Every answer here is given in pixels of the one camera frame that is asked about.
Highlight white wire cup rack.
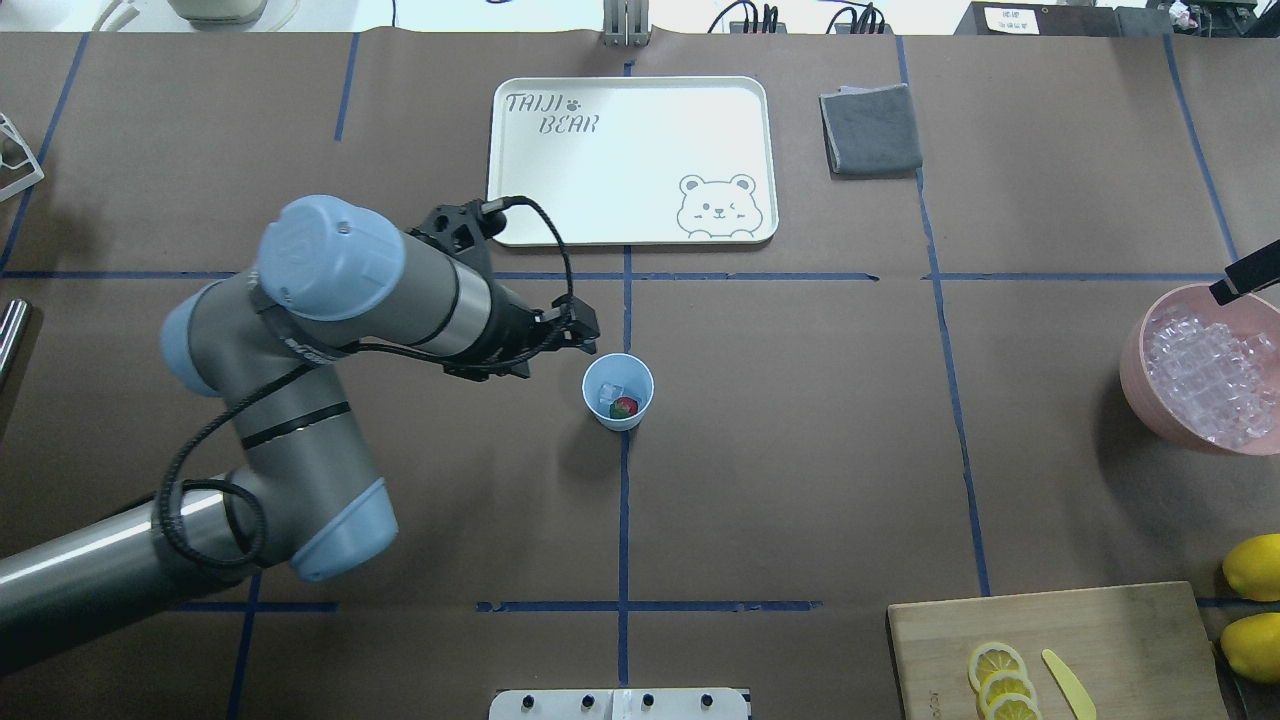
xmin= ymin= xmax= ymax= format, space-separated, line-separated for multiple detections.
xmin=1 ymin=113 xmax=45 ymax=202

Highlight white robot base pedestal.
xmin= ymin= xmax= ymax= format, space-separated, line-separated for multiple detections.
xmin=486 ymin=687 xmax=753 ymax=719

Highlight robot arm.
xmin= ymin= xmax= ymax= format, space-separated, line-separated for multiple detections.
xmin=1 ymin=195 xmax=600 ymax=675

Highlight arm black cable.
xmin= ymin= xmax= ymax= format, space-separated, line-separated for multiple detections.
xmin=157 ymin=196 xmax=577 ymax=571

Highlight red strawberry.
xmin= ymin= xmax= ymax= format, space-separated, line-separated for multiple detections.
xmin=608 ymin=395 xmax=640 ymax=420

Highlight ice cube in cup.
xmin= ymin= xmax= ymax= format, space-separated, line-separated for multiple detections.
xmin=596 ymin=383 xmax=625 ymax=407

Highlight black box with label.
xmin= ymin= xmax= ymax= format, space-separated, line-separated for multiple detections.
xmin=954 ymin=1 xmax=1172 ymax=38

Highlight pile of clear ice cubes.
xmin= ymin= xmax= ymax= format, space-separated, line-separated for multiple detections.
xmin=1143 ymin=304 xmax=1277 ymax=450

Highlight lemon slices row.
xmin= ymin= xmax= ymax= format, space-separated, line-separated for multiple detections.
xmin=966 ymin=641 xmax=1044 ymax=719

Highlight yellow lemon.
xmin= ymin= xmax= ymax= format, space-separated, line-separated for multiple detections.
xmin=1221 ymin=533 xmax=1279 ymax=603
xmin=1219 ymin=612 xmax=1279 ymax=685

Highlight light blue cup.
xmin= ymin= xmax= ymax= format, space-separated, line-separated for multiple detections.
xmin=581 ymin=354 xmax=655 ymax=432

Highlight yellow lemon right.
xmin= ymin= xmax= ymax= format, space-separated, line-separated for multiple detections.
xmin=1221 ymin=533 xmax=1279 ymax=603

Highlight aluminium frame post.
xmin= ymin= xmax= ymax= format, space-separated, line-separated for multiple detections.
xmin=600 ymin=0 xmax=652 ymax=47

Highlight yellow plastic knife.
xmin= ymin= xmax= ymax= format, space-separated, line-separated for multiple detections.
xmin=1041 ymin=648 xmax=1098 ymax=720

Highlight yellow lemon bottom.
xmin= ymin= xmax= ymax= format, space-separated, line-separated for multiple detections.
xmin=1219 ymin=612 xmax=1279 ymax=685

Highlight white bear tray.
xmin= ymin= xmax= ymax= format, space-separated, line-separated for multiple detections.
xmin=486 ymin=76 xmax=780 ymax=246

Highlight pink bowl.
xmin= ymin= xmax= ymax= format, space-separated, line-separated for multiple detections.
xmin=1120 ymin=283 xmax=1279 ymax=456

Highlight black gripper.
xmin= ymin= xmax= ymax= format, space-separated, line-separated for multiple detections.
xmin=408 ymin=199 xmax=600 ymax=380

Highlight grey folded cloth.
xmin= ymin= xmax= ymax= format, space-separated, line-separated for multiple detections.
xmin=818 ymin=83 xmax=924 ymax=178

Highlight wooden cutting board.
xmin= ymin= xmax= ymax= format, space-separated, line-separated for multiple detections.
xmin=887 ymin=582 xmax=1228 ymax=719

